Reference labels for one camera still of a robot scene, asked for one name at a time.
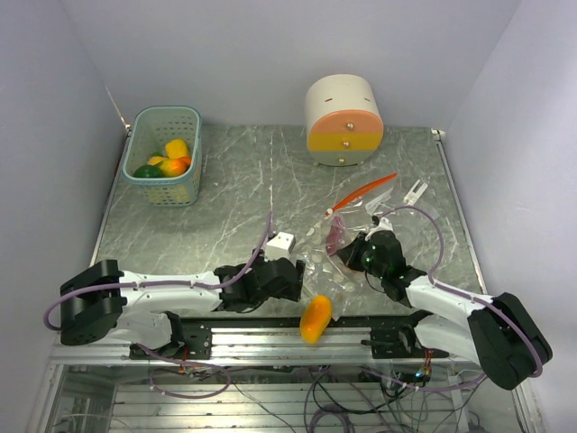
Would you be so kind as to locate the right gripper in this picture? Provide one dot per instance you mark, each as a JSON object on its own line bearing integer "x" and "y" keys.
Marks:
{"x": 350, "y": 253}

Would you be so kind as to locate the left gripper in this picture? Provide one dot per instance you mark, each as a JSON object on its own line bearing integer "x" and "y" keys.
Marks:
{"x": 293, "y": 290}

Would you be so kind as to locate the purple fake fruit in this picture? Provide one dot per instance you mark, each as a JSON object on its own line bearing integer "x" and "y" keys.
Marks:
{"x": 336, "y": 236}

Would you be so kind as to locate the polka dot zip bag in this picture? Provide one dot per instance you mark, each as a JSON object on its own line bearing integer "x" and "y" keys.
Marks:
{"x": 352, "y": 293}

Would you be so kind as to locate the clear red-zip bag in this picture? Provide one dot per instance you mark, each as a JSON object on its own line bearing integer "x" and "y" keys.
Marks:
{"x": 379, "y": 196}

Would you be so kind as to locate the yellow orange fake mango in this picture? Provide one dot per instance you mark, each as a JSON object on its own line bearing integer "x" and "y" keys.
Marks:
{"x": 315, "y": 319}

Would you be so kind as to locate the yellow fake bell pepper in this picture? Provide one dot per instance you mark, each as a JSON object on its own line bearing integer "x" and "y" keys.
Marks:
{"x": 176, "y": 149}

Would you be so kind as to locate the dark green fake avocado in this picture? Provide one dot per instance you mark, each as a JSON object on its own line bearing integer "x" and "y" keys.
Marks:
{"x": 148, "y": 172}

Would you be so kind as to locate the peach coloured fake fruit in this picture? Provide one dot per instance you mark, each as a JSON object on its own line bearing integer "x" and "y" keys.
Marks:
{"x": 155, "y": 160}

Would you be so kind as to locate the orange green fake mango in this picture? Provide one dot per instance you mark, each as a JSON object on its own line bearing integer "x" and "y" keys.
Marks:
{"x": 171, "y": 168}

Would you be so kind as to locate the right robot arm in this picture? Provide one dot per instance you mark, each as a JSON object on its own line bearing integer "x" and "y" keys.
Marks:
{"x": 495, "y": 333}

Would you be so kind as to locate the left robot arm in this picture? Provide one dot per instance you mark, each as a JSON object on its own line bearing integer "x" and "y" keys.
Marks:
{"x": 104, "y": 301}

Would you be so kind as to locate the small white plastic clip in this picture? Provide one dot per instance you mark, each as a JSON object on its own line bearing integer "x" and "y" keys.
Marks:
{"x": 415, "y": 193}

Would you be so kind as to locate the round mini drawer cabinet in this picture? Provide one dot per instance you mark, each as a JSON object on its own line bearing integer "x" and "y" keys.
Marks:
{"x": 344, "y": 126}

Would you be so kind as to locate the teal plastic basket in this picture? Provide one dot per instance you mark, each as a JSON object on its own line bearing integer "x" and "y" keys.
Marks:
{"x": 153, "y": 128}

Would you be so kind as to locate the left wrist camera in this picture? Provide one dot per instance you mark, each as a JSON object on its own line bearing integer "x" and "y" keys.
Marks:
{"x": 280, "y": 246}

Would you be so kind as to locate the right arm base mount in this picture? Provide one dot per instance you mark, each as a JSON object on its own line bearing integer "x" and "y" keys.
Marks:
{"x": 394, "y": 337}

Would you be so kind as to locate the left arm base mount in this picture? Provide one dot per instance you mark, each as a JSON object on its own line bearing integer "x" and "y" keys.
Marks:
{"x": 194, "y": 342}

